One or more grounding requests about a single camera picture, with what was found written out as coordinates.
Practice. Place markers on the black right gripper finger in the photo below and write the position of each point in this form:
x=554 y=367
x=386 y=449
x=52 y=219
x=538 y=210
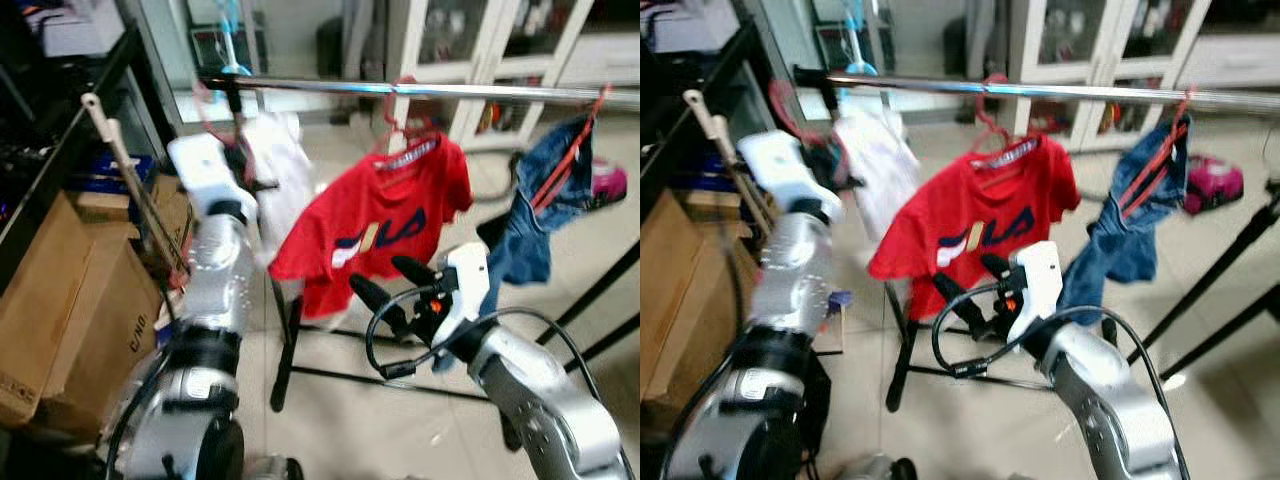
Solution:
x=965 y=305
x=418 y=275
x=998 y=270
x=382 y=308

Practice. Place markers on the thin white T-shirt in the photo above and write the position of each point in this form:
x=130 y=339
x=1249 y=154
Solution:
x=885 y=170
x=285 y=170

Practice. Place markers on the pink plastic hanger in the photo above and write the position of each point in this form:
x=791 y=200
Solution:
x=205 y=100
x=780 y=100

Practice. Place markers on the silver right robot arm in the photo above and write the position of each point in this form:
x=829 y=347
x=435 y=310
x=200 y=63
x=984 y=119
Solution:
x=1100 y=400
x=540 y=400

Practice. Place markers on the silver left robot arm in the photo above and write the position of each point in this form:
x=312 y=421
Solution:
x=800 y=280
x=215 y=270

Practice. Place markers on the red thin hanger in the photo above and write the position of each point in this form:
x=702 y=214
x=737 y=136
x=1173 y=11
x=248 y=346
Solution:
x=385 y=110
x=985 y=110
x=570 y=155
x=1155 y=160

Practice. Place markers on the red FILA T-shirt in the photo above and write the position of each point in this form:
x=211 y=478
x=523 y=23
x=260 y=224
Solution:
x=1030 y=190
x=420 y=190

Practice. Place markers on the blue denim shorts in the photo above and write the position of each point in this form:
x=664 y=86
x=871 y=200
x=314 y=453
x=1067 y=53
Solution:
x=520 y=250
x=1110 y=250

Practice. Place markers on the wooden stick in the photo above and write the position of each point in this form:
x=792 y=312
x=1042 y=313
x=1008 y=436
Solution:
x=715 y=135
x=120 y=150

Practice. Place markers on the blue brush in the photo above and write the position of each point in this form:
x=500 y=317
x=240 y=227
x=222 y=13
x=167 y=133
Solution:
x=840 y=305

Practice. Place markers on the light blue stand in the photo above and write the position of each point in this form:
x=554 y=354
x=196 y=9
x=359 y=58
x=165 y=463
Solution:
x=232 y=40
x=858 y=40

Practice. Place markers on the blue box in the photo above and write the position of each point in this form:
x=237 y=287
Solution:
x=110 y=172

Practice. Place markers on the grey left robot leg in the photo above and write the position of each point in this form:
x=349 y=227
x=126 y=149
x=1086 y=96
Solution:
x=272 y=470
x=875 y=470

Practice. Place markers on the metal clothes rack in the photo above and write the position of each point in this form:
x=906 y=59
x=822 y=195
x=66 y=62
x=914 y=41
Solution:
x=480 y=93
x=1080 y=92

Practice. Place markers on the white glass-door cabinet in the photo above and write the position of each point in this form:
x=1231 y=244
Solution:
x=1025 y=40
x=400 y=40

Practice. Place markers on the large cardboard box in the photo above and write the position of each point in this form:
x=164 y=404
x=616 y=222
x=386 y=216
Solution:
x=60 y=320
x=690 y=320

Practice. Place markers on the pink vacuum cleaner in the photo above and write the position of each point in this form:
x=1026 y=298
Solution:
x=610 y=185
x=1215 y=185

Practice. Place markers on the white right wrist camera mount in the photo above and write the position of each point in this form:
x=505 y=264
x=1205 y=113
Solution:
x=468 y=275
x=1035 y=275

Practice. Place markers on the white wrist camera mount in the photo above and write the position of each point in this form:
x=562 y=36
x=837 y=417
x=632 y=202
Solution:
x=1035 y=275
x=468 y=275
x=200 y=165
x=780 y=165

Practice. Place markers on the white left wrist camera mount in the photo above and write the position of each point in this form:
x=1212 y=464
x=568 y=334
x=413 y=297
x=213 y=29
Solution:
x=200 y=165
x=780 y=165

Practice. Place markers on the black shelf frame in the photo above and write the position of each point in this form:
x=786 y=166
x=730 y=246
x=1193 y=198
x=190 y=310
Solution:
x=60 y=130
x=680 y=100

